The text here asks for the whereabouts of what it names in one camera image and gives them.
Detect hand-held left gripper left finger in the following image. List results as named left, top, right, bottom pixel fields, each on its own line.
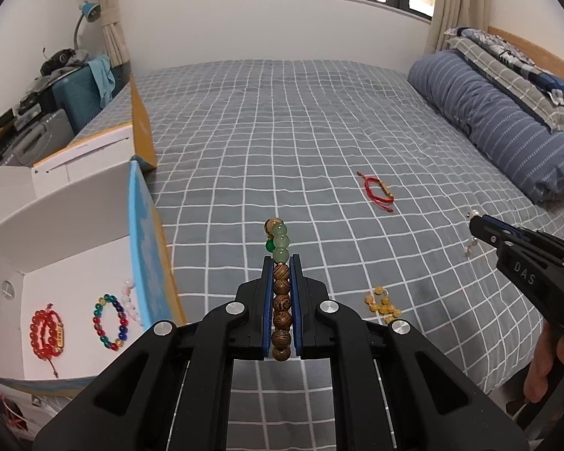
left=30, top=254, right=271, bottom=451

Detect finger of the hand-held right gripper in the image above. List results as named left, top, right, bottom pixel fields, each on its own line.
left=482, top=215, right=537, bottom=241
left=469, top=216, right=509, bottom=251

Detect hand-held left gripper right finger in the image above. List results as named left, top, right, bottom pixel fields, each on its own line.
left=291, top=254, right=532, bottom=451

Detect wooden bead bracelet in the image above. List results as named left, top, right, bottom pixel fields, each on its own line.
left=263, top=217, right=293, bottom=363

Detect white pearl jewelry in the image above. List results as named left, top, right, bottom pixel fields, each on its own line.
left=464, top=207, right=481, bottom=258

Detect pink bead bracelet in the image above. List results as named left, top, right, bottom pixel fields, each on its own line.
left=121, top=279, right=146, bottom=327

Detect multicolour bead bracelet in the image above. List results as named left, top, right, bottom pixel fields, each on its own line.
left=92, top=294, right=130, bottom=352

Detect blue and yellow cardboard box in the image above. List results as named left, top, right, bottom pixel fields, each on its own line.
left=0, top=73, right=189, bottom=398

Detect red cord bracelet gold bar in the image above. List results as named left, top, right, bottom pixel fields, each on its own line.
left=40, top=303, right=67, bottom=379

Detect red bead bracelet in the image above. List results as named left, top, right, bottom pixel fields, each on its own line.
left=29, top=307, right=67, bottom=360

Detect person's right hand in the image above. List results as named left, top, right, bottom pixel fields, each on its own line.
left=524, top=325, right=556, bottom=403

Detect blue striped rolled duvet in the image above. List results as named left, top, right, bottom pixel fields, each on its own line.
left=406, top=49, right=564, bottom=205

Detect navy and white patterned cloth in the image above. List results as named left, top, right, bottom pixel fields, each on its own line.
left=444, top=27, right=564, bottom=109

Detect grey checked pillow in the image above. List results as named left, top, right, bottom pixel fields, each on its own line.
left=444, top=33, right=564, bottom=133

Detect wooden headboard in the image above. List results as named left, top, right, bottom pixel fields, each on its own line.
left=488, top=26, right=564, bottom=221

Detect teal suitcase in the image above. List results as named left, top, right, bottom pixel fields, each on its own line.
left=52, top=63, right=130, bottom=135

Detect teal cloth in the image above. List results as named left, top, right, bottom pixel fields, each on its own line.
left=87, top=55, right=116, bottom=109

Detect grey plastic device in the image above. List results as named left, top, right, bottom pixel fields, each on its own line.
left=0, top=108, right=76, bottom=167

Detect dark clutter pile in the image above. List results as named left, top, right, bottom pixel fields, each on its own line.
left=40, top=47, right=92, bottom=78

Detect blue desk lamp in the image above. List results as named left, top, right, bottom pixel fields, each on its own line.
left=73, top=2, right=102, bottom=52

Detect yellow bead bracelet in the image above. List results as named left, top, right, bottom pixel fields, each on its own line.
left=364, top=286, right=403, bottom=325

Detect small red cord bracelet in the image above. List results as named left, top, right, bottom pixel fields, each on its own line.
left=356, top=171, right=396, bottom=213

